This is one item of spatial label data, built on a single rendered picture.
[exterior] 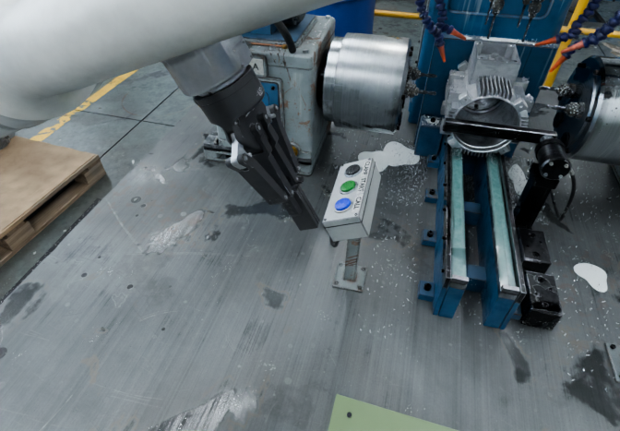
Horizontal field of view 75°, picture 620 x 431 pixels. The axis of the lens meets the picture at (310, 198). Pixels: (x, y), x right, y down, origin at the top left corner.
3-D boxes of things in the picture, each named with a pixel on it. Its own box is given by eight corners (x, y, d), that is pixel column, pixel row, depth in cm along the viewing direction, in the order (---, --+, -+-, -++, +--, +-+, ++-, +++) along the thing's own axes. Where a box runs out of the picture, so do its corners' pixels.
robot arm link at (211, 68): (242, 2, 44) (268, 52, 47) (182, 31, 48) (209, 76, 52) (206, 31, 38) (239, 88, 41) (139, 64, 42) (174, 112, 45)
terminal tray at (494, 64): (466, 66, 111) (473, 40, 106) (507, 71, 109) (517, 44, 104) (468, 87, 102) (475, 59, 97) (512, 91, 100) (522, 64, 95)
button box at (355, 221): (349, 183, 85) (339, 162, 82) (381, 176, 82) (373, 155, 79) (332, 243, 73) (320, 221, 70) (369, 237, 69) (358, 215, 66)
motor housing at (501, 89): (438, 113, 122) (454, 52, 109) (506, 122, 118) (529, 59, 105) (436, 151, 107) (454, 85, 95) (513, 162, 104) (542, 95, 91)
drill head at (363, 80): (299, 94, 132) (298, 14, 115) (413, 108, 125) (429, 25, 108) (276, 136, 114) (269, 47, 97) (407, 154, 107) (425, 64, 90)
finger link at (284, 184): (259, 119, 48) (255, 125, 47) (300, 191, 54) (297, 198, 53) (232, 128, 50) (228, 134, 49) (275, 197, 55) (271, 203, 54)
